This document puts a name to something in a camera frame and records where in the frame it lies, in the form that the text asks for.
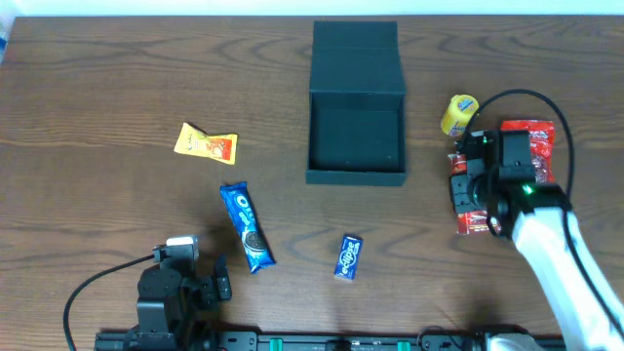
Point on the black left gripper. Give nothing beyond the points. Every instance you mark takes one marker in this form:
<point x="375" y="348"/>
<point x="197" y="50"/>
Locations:
<point x="214" y="284"/>

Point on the red Hello Panda box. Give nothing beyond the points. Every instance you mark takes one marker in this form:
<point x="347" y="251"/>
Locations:
<point x="474" y="222"/>

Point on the black mounting rail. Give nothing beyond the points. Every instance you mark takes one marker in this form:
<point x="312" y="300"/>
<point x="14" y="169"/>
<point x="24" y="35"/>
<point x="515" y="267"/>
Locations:
<point x="251" y="341"/>

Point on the blue Oreo cookie pack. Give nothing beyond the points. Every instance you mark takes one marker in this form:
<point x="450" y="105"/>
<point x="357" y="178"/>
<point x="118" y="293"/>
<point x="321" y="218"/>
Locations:
<point x="240" y="209"/>

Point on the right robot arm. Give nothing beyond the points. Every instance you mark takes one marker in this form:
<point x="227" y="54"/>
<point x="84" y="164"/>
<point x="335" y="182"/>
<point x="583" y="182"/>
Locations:
<point x="497" y="191"/>

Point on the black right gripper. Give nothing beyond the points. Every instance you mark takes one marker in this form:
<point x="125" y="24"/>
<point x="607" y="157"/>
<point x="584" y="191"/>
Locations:
<point x="458" y="187"/>

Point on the dark green open box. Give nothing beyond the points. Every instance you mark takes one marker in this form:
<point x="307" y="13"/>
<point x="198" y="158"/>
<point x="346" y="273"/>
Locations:
<point x="357" y="96"/>

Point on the yellow candy bottle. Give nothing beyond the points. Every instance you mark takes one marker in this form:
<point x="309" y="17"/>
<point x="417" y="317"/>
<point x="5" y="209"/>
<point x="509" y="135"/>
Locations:
<point x="458" y="114"/>

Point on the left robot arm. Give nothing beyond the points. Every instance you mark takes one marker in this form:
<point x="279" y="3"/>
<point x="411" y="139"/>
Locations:
<point x="170" y="298"/>

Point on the blue Eclipse mint box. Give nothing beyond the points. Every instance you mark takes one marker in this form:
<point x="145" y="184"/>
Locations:
<point x="348" y="258"/>

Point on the yellow orange snack packet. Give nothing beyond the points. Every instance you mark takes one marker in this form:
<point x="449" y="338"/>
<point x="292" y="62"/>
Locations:
<point x="193" y="142"/>

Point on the white blue object corner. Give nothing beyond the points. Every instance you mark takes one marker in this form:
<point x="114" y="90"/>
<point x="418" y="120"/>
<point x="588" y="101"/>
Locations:
<point x="7" y="19"/>

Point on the red Kracie candy bag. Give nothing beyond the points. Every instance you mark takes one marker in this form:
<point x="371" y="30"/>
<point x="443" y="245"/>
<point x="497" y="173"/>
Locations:
<point x="542" y="138"/>

